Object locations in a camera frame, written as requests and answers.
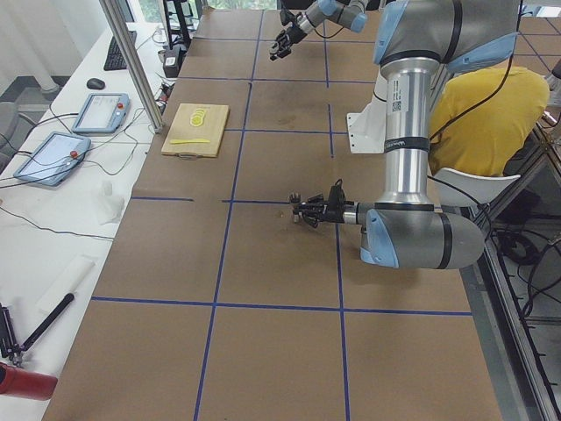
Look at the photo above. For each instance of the far blue teach pendant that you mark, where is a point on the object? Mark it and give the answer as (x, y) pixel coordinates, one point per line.
(102, 113)

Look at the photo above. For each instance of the yellow plastic knife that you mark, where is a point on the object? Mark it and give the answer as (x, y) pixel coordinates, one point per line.
(189, 141)

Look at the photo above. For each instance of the person in yellow shirt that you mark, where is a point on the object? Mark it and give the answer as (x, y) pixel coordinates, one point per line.
(484, 117)

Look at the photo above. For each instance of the white chair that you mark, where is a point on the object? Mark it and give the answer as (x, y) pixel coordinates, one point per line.
(482, 188)

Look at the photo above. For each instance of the black computer mouse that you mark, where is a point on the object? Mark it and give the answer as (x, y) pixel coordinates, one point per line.
(95, 83)

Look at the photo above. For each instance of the white foam block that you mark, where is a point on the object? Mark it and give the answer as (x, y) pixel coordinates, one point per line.
(66, 282)

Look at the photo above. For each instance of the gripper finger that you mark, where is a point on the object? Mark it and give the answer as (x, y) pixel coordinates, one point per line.
(313, 202)
(281, 35)
(311, 217)
(287, 43)

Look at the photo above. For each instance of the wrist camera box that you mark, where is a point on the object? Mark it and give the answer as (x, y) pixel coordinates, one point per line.
(337, 196)

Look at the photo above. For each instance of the clear glass cup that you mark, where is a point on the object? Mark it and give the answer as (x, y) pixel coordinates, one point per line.
(277, 51)

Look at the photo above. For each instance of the near blue teach pendant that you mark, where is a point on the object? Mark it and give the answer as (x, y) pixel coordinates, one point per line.
(54, 159)

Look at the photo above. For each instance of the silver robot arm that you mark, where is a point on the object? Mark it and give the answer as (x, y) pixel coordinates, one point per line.
(351, 16)
(401, 229)

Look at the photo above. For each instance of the black power box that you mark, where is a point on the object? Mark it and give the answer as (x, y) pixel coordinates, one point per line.
(172, 61)

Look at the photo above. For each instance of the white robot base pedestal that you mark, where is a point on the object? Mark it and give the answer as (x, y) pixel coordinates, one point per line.
(367, 129)

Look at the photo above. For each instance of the wooden cutting board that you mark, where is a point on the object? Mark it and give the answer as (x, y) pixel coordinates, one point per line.
(212, 128)

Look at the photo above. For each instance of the black keyboard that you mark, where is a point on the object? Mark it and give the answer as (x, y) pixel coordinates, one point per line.
(114, 57)

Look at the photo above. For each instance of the black rod tool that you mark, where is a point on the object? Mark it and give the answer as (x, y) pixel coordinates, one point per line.
(45, 324)

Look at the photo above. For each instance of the red cylinder bottle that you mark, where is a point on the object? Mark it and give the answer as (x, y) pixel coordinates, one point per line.
(19, 382)

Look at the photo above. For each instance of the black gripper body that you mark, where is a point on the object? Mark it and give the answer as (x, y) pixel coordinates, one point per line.
(297, 28)
(331, 213)

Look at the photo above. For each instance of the aluminium frame post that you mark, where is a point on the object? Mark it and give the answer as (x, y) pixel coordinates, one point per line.
(118, 26)

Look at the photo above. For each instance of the white crumpled tissue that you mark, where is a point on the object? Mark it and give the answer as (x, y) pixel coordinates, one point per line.
(107, 206)

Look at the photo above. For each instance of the blue teach pendant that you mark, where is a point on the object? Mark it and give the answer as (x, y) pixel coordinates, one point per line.
(54, 159)
(102, 113)

